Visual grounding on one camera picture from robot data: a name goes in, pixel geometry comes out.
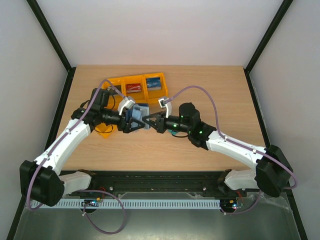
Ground blue leather card holder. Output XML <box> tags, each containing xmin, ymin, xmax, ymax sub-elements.
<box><xmin>125</xmin><ymin>103</ymin><xmax>150</xmax><ymax>123</ymax></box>

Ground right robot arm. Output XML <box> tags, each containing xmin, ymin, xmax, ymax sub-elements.
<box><xmin>142</xmin><ymin>102</ymin><xmax>293</xmax><ymax>198</ymax></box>

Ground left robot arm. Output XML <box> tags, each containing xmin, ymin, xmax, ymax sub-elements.
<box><xmin>19</xmin><ymin>88</ymin><xmax>145</xmax><ymax>211</ymax></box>

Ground teal VIP card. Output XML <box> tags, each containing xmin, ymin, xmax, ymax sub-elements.
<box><xmin>169</xmin><ymin>130</ymin><xmax>179</xmax><ymax>137</ymax></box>

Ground red cards stack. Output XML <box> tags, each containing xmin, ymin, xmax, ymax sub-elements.
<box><xmin>125</xmin><ymin>83</ymin><xmax>143</xmax><ymax>94</ymax></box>

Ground blue cards stack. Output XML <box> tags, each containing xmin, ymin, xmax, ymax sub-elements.
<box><xmin>145</xmin><ymin>77</ymin><xmax>162</xmax><ymax>91</ymax></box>

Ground black cards stack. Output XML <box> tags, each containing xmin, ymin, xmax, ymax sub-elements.
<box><xmin>106</xmin><ymin>85</ymin><xmax>122</xmax><ymax>96</ymax></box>

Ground separate yellow bin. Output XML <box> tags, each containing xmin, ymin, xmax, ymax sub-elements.
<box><xmin>94</xmin><ymin>123</ymin><xmax>117</xmax><ymax>139</ymax></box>

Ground yellow bin right of row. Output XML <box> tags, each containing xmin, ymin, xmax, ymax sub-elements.
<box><xmin>142</xmin><ymin>72</ymin><xmax>169</xmax><ymax>104</ymax></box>

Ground yellow bin of row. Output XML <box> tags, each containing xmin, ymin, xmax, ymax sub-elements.
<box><xmin>142</xmin><ymin>72</ymin><xmax>169</xmax><ymax>104</ymax></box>
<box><xmin>123</xmin><ymin>75</ymin><xmax>147</xmax><ymax>103</ymax></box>
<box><xmin>101</xmin><ymin>78</ymin><xmax>125</xmax><ymax>98</ymax></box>

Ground yellow bin middle of row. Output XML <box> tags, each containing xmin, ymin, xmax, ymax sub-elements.
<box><xmin>123</xmin><ymin>75</ymin><xmax>147</xmax><ymax>103</ymax></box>

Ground yellow bin leftmost of row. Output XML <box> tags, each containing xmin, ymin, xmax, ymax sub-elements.
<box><xmin>101</xmin><ymin>78</ymin><xmax>125</xmax><ymax>98</ymax></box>

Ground left controller board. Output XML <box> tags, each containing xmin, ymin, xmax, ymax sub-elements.
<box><xmin>80</xmin><ymin>197</ymin><xmax>104</xmax><ymax>208</ymax></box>

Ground controller board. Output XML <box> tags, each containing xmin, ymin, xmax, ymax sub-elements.
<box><xmin>80</xmin><ymin>197</ymin><xmax>104</xmax><ymax>208</ymax></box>
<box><xmin>220</xmin><ymin>198</ymin><xmax>245</xmax><ymax>213</ymax></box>

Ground right controller board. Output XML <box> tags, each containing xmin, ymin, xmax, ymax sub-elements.
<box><xmin>220</xmin><ymin>198</ymin><xmax>245</xmax><ymax>213</ymax></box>

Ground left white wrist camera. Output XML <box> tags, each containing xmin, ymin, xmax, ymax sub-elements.
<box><xmin>117</xmin><ymin>96</ymin><xmax>136</xmax><ymax>116</ymax></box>

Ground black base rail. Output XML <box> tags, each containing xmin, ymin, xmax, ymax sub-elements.
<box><xmin>68</xmin><ymin>170</ymin><xmax>247</xmax><ymax>198</ymax></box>

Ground light blue slotted cable duct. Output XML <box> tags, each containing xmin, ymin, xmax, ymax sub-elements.
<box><xmin>31</xmin><ymin>198</ymin><xmax>222</xmax><ymax>210</ymax></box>

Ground left black frame post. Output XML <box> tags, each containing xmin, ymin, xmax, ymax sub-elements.
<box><xmin>26</xmin><ymin>0</ymin><xmax>76</xmax><ymax>73</ymax></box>

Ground black frame post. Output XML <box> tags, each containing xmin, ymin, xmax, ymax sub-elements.
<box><xmin>244</xmin><ymin>0</ymin><xmax>295</xmax><ymax>73</ymax></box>
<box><xmin>26</xmin><ymin>0</ymin><xmax>76</xmax><ymax>73</ymax></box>

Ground right black frame post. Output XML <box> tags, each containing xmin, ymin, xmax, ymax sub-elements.
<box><xmin>244</xmin><ymin>0</ymin><xmax>295</xmax><ymax>73</ymax></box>

